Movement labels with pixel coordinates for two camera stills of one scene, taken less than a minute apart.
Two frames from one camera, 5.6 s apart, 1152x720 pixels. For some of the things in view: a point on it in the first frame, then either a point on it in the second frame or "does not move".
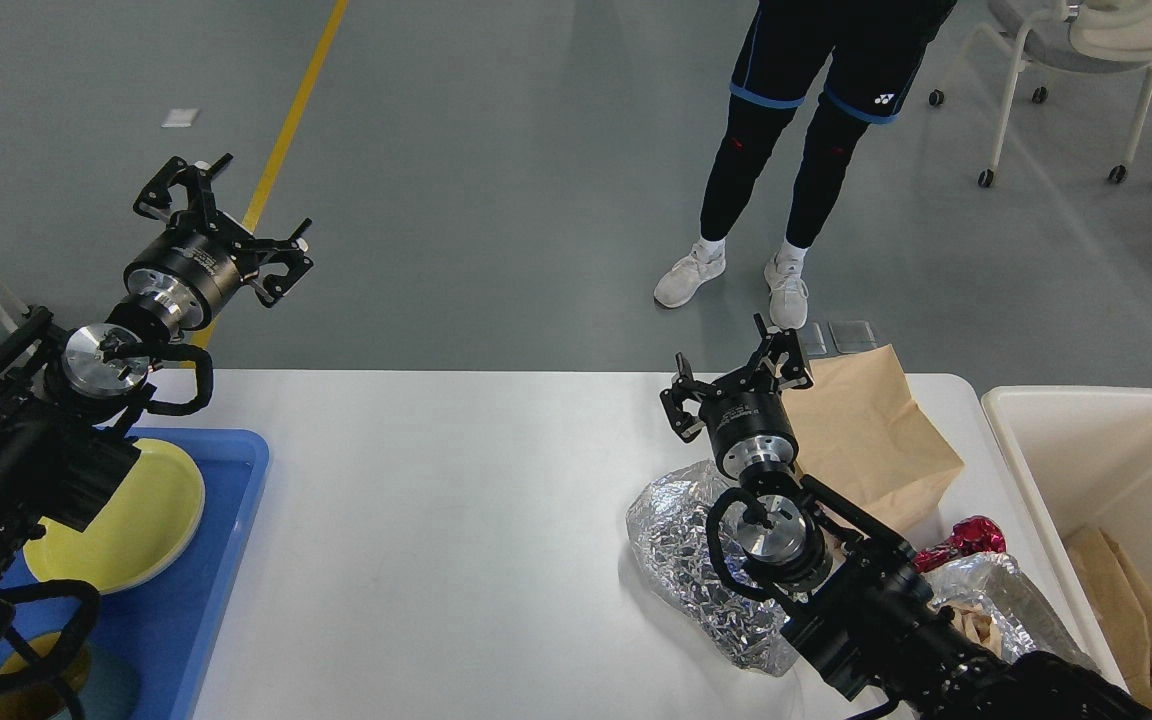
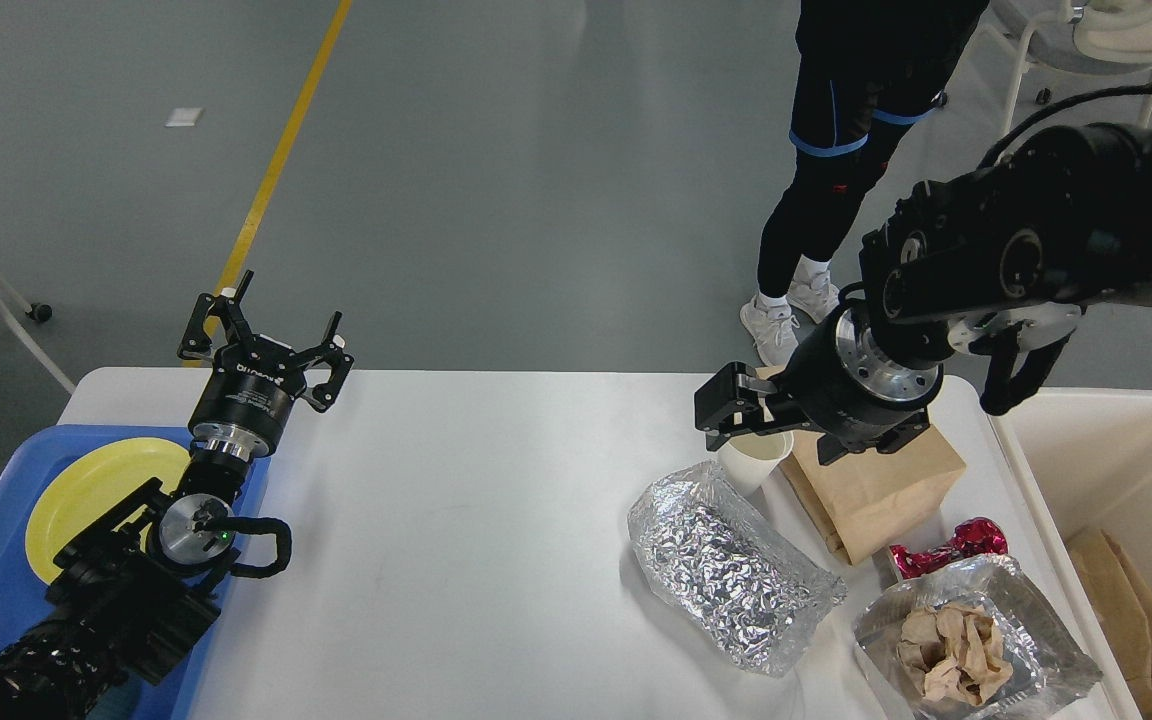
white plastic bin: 1140,465 does not move
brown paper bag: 858,436 does not move
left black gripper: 187,274 → 242,412
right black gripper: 749,427 → 840,379
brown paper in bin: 1150,652 does not move
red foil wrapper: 974,535 does not move
